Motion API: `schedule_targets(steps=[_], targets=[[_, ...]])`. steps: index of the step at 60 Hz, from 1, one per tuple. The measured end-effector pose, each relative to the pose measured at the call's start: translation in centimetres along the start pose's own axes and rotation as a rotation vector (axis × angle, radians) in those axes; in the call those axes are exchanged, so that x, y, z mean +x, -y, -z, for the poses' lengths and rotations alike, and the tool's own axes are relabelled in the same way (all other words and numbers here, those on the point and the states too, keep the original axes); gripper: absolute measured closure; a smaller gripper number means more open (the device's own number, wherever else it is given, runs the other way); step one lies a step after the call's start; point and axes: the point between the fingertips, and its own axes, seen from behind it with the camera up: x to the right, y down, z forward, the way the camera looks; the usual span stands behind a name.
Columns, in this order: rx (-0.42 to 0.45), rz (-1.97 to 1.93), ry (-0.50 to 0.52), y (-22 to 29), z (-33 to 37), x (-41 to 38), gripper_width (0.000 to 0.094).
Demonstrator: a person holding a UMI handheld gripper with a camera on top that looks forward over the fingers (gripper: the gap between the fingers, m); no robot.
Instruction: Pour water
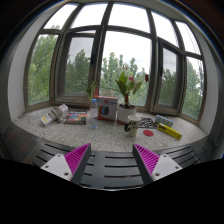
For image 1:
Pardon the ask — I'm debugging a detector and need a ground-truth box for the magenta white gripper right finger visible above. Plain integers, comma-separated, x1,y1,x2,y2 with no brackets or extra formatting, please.
132,144,182,184

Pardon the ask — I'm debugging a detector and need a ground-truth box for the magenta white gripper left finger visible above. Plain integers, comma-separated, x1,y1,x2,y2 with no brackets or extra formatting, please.
41,143,91,185

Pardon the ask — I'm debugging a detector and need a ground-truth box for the clear plastic water bottle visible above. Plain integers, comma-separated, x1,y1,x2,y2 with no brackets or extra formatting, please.
90,99,98,128

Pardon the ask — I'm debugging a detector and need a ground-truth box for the red round coaster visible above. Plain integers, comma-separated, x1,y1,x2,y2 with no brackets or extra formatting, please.
143,130,154,137

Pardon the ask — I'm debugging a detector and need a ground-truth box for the yellow glue stick box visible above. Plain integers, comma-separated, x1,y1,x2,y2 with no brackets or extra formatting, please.
157,123,182,140

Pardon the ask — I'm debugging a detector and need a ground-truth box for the black patterned trivet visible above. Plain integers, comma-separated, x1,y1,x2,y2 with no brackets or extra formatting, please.
139,118,157,129

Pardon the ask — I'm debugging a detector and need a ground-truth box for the light blue tissue pack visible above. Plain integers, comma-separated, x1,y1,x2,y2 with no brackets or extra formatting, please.
155,115,174,128

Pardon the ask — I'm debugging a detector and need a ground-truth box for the dark colourful book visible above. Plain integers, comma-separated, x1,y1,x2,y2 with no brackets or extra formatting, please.
64,111,87,124

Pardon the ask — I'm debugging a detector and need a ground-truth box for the potted plant white pot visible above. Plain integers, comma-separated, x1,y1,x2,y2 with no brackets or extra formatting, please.
116,71,149,125

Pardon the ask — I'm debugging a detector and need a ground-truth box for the red white filament box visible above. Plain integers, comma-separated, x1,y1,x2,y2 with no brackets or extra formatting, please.
96,96,118,121

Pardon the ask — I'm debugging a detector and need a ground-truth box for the white mug black handle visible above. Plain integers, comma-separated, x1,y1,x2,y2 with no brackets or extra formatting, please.
124,115,141,137

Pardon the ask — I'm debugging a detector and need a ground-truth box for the dark window frame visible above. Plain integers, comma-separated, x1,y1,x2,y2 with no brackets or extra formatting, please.
24,0,206,123

